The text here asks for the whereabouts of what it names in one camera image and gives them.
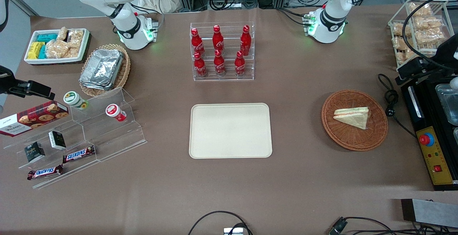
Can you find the clear acrylic bottle rack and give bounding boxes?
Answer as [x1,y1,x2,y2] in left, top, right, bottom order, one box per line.
[190,21,255,82]

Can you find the white rectangular snack bin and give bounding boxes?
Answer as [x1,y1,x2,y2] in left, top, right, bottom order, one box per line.
[24,28,90,65]

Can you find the small black carton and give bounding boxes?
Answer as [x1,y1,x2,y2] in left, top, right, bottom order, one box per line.
[48,131,67,150]
[24,141,46,163]

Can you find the black appliance yellow panel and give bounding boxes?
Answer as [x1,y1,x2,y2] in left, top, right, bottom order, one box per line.
[401,72,458,191]

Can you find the green lid yogurt cup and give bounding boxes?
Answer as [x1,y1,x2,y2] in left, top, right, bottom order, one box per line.
[63,91,88,110]

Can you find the black power cable with plug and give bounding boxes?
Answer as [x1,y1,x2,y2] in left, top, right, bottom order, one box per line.
[377,73,417,138]

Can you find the black looped cable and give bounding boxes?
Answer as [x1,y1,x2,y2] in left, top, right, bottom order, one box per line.
[188,211,253,235]

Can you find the stacked aluminium foil trays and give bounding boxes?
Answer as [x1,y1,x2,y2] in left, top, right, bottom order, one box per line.
[79,49,124,90]

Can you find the brown Snickers bar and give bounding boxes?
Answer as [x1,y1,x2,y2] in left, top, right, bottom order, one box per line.
[27,165,64,181]
[63,145,96,163]

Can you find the bagged fried snack pack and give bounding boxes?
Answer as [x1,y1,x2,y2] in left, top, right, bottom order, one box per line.
[392,22,412,37]
[397,49,417,65]
[413,16,442,30]
[392,36,408,51]
[415,28,446,45]
[408,2,433,16]

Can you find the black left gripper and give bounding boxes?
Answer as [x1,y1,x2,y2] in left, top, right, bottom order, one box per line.
[396,42,458,82]

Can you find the round brown wicker basket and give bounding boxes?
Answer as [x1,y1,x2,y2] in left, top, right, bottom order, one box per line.
[321,89,389,152]

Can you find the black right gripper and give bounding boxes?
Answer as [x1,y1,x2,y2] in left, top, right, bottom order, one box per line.
[0,66,55,100]

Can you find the yellow snack packet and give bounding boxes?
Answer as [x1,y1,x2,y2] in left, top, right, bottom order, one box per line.
[28,42,45,59]

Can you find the black connector with cable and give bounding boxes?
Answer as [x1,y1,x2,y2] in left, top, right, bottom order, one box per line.
[328,216,458,235]

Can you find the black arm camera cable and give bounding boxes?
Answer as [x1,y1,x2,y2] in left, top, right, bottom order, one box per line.
[0,0,16,32]
[402,0,448,62]

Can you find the triangle sandwich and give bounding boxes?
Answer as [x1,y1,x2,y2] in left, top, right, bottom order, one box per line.
[333,107,371,130]

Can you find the red lid yogurt cup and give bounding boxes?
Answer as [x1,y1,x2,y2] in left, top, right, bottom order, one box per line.
[105,104,127,122]

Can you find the red tartan cookie box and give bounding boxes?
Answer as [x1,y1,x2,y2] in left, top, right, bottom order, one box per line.
[0,101,69,137]

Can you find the clear acrylic step stand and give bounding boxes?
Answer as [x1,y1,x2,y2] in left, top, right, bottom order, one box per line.
[4,112,100,190]
[70,88,147,162]

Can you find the cream plastic tray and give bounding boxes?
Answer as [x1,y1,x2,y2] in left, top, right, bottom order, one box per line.
[189,103,273,159]

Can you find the oval tan wicker basket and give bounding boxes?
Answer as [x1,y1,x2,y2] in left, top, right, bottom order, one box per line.
[79,44,131,98]

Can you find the red cola bottle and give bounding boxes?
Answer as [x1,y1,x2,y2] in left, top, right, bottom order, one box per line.
[194,52,208,77]
[234,51,246,77]
[213,25,224,51]
[240,25,252,56]
[191,28,205,57]
[214,49,226,77]

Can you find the grey metal box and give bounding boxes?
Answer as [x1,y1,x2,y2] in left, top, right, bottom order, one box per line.
[401,199,458,228]

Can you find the white wire rack basket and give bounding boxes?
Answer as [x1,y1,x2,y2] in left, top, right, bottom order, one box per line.
[388,0,458,73]

